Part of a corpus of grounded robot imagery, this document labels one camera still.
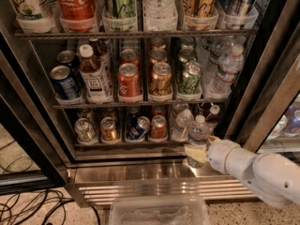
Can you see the red coke can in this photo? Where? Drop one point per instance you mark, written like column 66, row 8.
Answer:
column 129, row 56
column 129, row 81

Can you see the water bottle middle front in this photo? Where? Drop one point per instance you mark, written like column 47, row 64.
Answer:
column 229, row 65

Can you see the red coke can rear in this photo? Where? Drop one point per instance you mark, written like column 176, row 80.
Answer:
column 129, row 56

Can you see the blue can middle rear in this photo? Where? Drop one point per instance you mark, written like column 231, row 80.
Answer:
column 71, row 60

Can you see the gold can middle front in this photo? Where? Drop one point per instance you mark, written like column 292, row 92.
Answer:
column 161, row 79

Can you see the right glass fridge door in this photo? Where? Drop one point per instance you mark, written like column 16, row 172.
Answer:
column 270, row 79

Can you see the tea bottle middle rear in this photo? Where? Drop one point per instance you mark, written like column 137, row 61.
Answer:
column 102, row 54

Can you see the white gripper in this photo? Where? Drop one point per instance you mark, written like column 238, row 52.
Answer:
column 218, row 156

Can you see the green tall can top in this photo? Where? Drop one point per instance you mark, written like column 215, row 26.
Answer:
column 121, row 13

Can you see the glass fridge door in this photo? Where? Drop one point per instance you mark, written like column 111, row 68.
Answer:
column 270, row 79
column 36, row 166

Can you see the gold tall can top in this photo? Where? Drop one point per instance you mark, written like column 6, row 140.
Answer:
column 199, row 14

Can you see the clear water bottle behind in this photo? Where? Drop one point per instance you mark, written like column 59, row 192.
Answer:
column 182, row 122

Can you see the coca cola bottle top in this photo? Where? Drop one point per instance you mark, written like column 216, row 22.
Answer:
column 78, row 15

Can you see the water bottle middle rear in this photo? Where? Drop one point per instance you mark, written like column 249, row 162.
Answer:
column 216, row 47

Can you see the red can bottom front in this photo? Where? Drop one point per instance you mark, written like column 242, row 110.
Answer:
column 158, row 129

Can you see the left glass fridge door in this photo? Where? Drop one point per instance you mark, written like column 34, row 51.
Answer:
column 36, row 166

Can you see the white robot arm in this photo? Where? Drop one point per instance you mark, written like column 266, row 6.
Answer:
column 273, row 178

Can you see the blue pepsi can bottom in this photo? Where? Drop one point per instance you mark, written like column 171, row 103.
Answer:
column 138, row 128

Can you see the orange can bottom front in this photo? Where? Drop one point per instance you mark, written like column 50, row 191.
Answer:
column 109, row 131

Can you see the red coke can front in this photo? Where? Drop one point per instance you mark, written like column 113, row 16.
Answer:
column 129, row 81

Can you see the clear bottle top shelf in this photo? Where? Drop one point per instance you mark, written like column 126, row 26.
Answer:
column 159, row 15

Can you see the dark tall can top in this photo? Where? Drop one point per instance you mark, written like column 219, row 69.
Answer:
column 236, row 12

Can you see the steel fridge base grille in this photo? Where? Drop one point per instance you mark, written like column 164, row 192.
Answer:
column 99, row 184

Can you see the tea bottle middle front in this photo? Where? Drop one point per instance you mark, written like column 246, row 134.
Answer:
column 94, row 76

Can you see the clear water bottle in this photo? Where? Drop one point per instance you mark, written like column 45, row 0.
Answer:
column 198, row 134
column 182, row 122

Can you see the blue can middle front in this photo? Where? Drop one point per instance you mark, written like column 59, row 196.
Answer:
column 64, row 84

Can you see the green white can bottom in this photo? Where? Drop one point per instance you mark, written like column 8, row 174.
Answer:
column 86, row 134

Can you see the clear water bottle front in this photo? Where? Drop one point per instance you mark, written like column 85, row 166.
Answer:
column 198, row 134

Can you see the green can middle front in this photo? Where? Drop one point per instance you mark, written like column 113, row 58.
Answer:
column 190, row 78

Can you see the tea bottle bottom shelf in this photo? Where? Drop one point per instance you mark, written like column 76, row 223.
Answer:
column 211, row 113

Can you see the clear plastic bin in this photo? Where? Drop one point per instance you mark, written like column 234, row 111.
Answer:
column 159, row 210

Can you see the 7up bottle top shelf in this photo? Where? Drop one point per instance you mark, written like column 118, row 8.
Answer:
column 33, row 9

